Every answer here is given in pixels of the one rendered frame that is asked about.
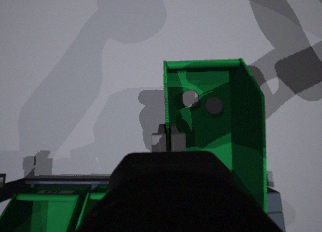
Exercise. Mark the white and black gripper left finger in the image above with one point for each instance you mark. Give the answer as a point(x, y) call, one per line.
point(159, 140)

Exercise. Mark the grey metal shelf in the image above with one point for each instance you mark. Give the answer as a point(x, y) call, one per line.
point(7, 190)

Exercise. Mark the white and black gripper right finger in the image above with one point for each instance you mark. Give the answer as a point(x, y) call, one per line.
point(177, 140)

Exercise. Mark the grey steel disc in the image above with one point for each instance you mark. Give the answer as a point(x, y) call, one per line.
point(213, 105)
point(189, 98)

